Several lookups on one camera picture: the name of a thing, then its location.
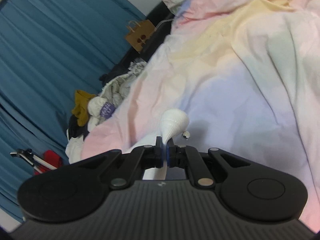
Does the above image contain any white sweatshirt jacket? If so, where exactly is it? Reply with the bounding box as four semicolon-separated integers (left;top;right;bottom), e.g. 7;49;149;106
125;108;190;181

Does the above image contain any white and black puffer jacket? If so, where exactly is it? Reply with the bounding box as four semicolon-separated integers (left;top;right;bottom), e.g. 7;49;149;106
65;96;116;164

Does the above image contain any grey crumpled garment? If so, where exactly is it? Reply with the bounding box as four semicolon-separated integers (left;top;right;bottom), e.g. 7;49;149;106
99;58;147;108

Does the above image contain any mustard yellow garment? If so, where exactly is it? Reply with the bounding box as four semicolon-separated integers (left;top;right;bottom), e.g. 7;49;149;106
72;90;96;127

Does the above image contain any red garment on stand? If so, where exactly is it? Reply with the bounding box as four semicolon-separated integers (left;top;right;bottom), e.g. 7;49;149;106
34;150;63;175

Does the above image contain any pastel tie-dye bed duvet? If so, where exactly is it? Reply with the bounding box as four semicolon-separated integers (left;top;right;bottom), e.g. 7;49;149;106
81;0;319;231

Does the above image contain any brown paper bag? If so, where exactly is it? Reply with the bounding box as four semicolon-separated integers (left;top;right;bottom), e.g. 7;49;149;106
125;20;156;53

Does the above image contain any garment steamer stand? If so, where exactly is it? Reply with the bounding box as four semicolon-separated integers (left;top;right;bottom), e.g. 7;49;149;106
10;148;57;174

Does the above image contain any black sofa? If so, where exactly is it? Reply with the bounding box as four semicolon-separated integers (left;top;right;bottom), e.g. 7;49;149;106
99;0;176;86

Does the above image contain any blue curtain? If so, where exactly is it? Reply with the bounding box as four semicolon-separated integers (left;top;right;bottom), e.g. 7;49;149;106
1;0;144;221

